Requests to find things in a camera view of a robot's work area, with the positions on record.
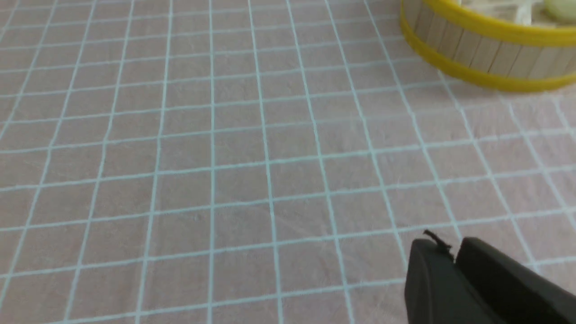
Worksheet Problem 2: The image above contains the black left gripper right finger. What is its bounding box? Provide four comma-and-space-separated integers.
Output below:
455, 237, 576, 324

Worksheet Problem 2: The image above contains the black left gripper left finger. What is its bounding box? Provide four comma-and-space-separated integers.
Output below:
405, 229, 500, 324

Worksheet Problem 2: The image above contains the bamboo steamer tray yellow rim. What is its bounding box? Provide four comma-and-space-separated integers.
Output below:
400, 0, 576, 92

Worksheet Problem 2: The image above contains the pale dumpling front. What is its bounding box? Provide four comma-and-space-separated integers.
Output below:
544, 0, 576, 24

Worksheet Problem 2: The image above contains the pink checkered tablecloth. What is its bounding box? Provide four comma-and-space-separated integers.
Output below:
0, 0, 575, 324

